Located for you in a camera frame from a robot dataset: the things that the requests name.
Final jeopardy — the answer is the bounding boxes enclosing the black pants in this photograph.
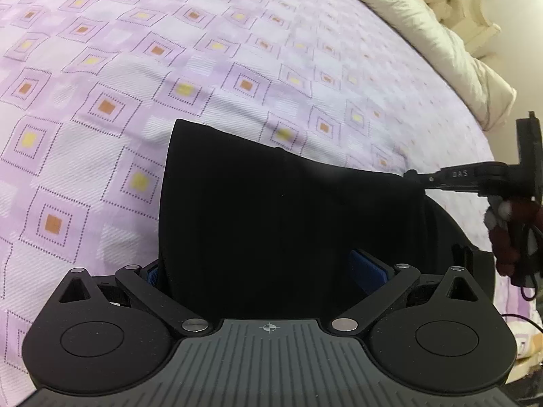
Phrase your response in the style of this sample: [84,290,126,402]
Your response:
[156,119,470,320]

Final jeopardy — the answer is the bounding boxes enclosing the purple checked bed sheet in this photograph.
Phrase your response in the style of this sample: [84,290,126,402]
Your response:
[0,0,543,407]

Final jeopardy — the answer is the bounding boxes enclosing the cream duvet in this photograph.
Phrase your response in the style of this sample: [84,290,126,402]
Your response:
[360,0,516,131]

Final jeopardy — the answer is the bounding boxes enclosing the black cable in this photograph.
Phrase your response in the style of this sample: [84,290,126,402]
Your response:
[500,219,543,335]

